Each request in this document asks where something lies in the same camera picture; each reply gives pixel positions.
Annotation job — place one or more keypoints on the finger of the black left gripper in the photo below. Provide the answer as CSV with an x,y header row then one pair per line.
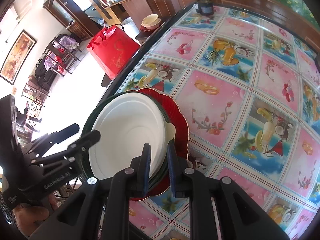
x,y
48,140
79,147

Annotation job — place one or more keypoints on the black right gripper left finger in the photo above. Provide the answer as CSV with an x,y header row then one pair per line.
x,y
100,210

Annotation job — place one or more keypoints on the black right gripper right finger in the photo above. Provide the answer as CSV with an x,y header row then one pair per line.
x,y
218,208

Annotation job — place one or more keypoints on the cream foam plate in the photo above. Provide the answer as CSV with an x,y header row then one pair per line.
x,y
130,132

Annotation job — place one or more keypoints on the dark green plastic bowl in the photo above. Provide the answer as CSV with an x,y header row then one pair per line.
x,y
86,154

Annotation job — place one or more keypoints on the large red flower plate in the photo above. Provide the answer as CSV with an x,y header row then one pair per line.
x,y
159,183

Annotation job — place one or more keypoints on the cream bowls on stool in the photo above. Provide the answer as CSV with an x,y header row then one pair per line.
x,y
151,22

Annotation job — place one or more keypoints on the person's left hand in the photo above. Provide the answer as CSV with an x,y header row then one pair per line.
x,y
27,218

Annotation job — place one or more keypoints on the dark wooden side table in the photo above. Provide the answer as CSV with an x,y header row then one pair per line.
x,y
105,81

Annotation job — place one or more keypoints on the wooden chair with clothes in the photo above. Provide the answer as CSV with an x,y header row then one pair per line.
x,y
56,59

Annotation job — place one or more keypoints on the red paper gift bag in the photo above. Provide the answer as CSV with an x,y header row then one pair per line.
x,y
112,48

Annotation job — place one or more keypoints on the fruit pattern tablecloth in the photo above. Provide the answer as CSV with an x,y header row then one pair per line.
x,y
249,91

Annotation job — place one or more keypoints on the dark wooden stool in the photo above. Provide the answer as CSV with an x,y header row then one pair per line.
x,y
145,33

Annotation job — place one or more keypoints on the small black motor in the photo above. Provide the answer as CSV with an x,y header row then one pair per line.
x,y
205,7

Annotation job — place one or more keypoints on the framed wall painting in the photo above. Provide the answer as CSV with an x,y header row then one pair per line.
x,y
16,56

